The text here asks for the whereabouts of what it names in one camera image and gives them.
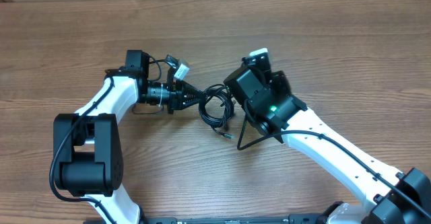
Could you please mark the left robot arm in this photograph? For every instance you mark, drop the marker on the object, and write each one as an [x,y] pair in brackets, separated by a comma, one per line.
[87,163]

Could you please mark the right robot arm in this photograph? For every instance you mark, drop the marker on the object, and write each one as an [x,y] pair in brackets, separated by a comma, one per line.
[385,194]

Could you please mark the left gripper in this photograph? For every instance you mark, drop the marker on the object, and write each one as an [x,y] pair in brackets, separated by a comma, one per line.
[172,96]

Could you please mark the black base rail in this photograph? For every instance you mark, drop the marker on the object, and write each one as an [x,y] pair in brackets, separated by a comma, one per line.
[310,218]

